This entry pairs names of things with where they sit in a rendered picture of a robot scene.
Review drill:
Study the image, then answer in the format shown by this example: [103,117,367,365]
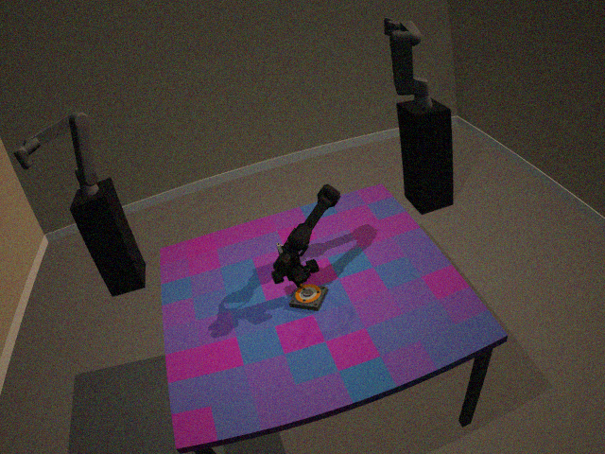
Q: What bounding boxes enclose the orange round plate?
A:
[295,284,321,304]

